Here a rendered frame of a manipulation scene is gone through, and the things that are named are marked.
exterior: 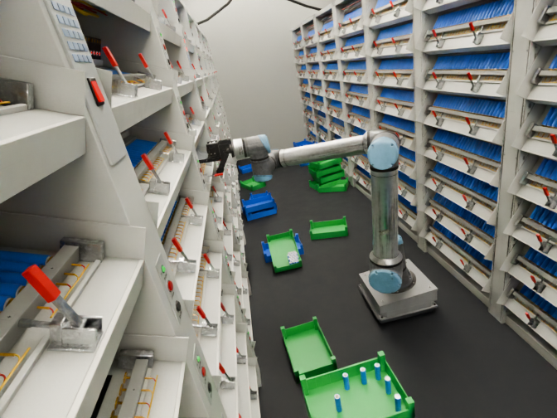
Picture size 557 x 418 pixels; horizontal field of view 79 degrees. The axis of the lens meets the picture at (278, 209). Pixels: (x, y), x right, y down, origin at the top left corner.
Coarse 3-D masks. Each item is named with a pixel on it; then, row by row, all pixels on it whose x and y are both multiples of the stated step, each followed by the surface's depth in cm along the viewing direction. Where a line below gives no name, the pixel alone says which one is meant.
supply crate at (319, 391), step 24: (384, 360) 115; (312, 384) 115; (336, 384) 115; (360, 384) 114; (384, 384) 112; (312, 408) 109; (336, 408) 108; (360, 408) 106; (384, 408) 105; (408, 408) 98
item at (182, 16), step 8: (184, 8) 215; (184, 16) 216; (184, 24) 218; (192, 56) 226; (200, 88) 234; (200, 96) 236; (208, 120) 243; (224, 176) 260; (232, 192) 266; (232, 200) 269; (240, 224) 278
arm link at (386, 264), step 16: (384, 144) 130; (384, 160) 132; (384, 176) 136; (384, 192) 139; (384, 208) 142; (384, 224) 146; (384, 240) 149; (384, 256) 153; (400, 256) 155; (384, 272) 152; (400, 272) 156; (384, 288) 157
